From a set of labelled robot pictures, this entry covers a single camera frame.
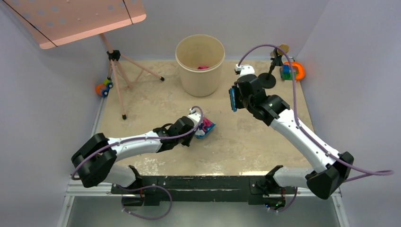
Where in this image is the blue hand brush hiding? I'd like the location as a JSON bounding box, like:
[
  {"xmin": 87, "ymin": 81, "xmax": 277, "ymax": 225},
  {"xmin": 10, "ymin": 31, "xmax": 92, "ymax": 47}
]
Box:
[{"xmin": 228, "ymin": 86, "xmax": 237, "ymax": 112}]

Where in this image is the blue dustpan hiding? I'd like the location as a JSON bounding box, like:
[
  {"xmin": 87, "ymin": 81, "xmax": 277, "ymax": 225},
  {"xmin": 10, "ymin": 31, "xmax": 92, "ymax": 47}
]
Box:
[{"xmin": 195, "ymin": 118, "xmax": 216, "ymax": 139}]

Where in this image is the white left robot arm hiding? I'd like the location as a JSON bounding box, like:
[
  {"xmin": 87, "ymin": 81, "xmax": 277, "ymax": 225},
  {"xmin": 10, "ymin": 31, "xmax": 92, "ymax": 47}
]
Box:
[{"xmin": 71, "ymin": 114, "xmax": 201, "ymax": 193}]

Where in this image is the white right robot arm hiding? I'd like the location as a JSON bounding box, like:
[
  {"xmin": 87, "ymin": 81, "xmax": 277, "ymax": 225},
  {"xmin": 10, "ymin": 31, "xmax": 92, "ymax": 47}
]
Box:
[{"xmin": 229, "ymin": 74, "xmax": 354, "ymax": 199}]

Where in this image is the black microphone stand toy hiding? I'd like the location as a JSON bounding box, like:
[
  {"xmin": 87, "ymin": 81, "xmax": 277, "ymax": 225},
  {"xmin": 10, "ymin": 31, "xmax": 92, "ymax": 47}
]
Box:
[{"xmin": 258, "ymin": 44, "xmax": 289, "ymax": 89}]

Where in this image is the pink paper scrap left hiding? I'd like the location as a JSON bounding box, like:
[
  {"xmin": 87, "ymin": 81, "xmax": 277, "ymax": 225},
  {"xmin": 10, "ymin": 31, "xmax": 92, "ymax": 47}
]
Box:
[{"xmin": 202, "ymin": 118, "xmax": 215, "ymax": 131}]

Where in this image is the pink paper scrap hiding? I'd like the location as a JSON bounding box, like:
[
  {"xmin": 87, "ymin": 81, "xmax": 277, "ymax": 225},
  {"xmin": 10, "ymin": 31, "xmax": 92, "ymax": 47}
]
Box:
[
  {"xmin": 202, "ymin": 118, "xmax": 215, "ymax": 131},
  {"xmin": 197, "ymin": 66, "xmax": 209, "ymax": 70}
]

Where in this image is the orange colourful block toy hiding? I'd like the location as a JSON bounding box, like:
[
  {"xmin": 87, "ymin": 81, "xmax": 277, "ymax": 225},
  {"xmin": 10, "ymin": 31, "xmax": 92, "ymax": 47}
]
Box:
[{"xmin": 279, "ymin": 61, "xmax": 305, "ymax": 81}]

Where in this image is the pink paper scrap right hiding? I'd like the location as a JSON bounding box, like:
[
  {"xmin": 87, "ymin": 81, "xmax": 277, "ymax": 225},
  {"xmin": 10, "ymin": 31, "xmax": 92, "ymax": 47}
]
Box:
[{"xmin": 197, "ymin": 66, "xmax": 209, "ymax": 70}]

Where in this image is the beige round bin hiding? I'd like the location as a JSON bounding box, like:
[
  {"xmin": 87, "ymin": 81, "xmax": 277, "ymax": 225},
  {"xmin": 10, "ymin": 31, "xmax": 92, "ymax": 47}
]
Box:
[{"xmin": 175, "ymin": 35, "xmax": 225, "ymax": 97}]

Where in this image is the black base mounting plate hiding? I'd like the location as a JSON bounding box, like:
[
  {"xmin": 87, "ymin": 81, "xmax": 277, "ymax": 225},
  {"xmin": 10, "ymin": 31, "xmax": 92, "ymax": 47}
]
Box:
[{"xmin": 111, "ymin": 175, "xmax": 296, "ymax": 209}]

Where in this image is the orange wheeled toy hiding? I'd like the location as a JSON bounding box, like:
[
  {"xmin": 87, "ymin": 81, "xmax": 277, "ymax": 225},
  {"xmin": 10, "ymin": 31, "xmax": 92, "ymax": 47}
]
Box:
[{"xmin": 95, "ymin": 79, "xmax": 113, "ymax": 97}]

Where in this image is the pink music stand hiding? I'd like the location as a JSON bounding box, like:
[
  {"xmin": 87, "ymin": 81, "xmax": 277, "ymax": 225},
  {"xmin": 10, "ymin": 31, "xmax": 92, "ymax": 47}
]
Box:
[{"xmin": 3, "ymin": 0, "xmax": 164, "ymax": 120}]

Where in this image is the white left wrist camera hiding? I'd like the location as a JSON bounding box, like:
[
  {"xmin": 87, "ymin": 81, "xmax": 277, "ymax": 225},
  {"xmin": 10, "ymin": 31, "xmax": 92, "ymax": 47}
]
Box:
[{"xmin": 187, "ymin": 108, "xmax": 203, "ymax": 132}]

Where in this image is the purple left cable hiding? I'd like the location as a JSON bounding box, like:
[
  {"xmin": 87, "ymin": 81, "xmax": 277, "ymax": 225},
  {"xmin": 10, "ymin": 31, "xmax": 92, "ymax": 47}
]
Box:
[{"xmin": 70, "ymin": 105, "xmax": 204, "ymax": 220}]

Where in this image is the purple cable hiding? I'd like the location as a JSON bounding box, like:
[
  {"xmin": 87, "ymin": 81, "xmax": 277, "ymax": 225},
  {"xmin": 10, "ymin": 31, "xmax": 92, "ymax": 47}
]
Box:
[
  {"xmin": 70, "ymin": 105, "xmax": 204, "ymax": 220},
  {"xmin": 237, "ymin": 44, "xmax": 395, "ymax": 214}
]

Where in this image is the aluminium frame rail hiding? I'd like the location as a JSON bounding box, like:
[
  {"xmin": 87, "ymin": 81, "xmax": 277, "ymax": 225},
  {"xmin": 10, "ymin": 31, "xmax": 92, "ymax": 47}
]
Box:
[{"xmin": 56, "ymin": 97, "xmax": 350, "ymax": 227}]

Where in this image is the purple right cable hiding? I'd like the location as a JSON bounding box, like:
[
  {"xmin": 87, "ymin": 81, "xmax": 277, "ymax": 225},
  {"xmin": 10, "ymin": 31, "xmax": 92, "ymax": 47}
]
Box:
[{"xmin": 237, "ymin": 44, "xmax": 395, "ymax": 214}]

